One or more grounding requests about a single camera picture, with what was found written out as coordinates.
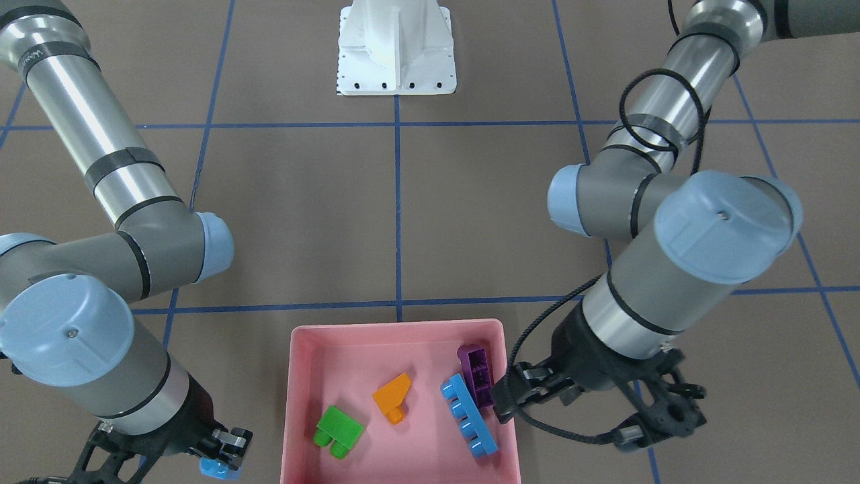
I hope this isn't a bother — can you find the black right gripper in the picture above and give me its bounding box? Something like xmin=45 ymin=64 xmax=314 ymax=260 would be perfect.
xmin=138 ymin=377 xmax=254 ymax=471

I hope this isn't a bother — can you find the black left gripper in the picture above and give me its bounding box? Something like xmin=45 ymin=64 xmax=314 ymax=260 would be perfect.
xmin=490 ymin=306 xmax=656 ymax=426

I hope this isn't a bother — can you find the small blue toy block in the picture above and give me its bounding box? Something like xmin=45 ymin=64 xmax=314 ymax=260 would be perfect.
xmin=198 ymin=458 xmax=242 ymax=481

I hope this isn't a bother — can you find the purple toy block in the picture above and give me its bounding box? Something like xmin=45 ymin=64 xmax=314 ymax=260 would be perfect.
xmin=457 ymin=344 xmax=495 ymax=409

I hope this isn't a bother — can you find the long blue toy block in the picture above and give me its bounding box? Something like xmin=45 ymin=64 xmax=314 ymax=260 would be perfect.
xmin=440 ymin=374 xmax=499 ymax=459

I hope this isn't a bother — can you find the green toy block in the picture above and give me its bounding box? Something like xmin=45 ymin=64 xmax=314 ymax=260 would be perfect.
xmin=312 ymin=405 xmax=366 ymax=460

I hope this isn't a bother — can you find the orange sloped toy block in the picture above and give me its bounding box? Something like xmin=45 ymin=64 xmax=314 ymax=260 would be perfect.
xmin=372 ymin=373 xmax=412 ymax=425

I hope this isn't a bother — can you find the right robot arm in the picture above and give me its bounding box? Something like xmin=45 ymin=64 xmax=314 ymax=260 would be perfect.
xmin=2 ymin=1 xmax=253 ymax=483

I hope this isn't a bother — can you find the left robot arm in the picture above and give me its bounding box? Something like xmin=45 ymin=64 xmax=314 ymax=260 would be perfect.
xmin=492 ymin=1 xmax=858 ymax=444

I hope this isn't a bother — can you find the pink plastic box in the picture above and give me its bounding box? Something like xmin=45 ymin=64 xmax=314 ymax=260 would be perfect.
xmin=280 ymin=319 xmax=522 ymax=483

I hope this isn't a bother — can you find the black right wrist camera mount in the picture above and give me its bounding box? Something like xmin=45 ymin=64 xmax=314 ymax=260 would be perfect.
xmin=20 ymin=423 xmax=145 ymax=484

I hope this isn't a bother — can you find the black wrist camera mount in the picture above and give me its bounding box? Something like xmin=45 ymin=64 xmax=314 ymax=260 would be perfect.
xmin=20 ymin=423 xmax=145 ymax=484
xmin=611 ymin=348 xmax=707 ymax=453

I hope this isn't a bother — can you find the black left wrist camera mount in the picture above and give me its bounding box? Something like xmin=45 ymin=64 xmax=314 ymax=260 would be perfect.
xmin=611 ymin=348 xmax=707 ymax=453

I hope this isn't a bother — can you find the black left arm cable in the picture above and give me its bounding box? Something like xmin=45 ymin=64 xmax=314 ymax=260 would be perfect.
xmin=507 ymin=67 xmax=710 ymax=446

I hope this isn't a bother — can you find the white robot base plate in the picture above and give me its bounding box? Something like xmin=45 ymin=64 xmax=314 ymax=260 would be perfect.
xmin=336 ymin=1 xmax=458 ymax=96

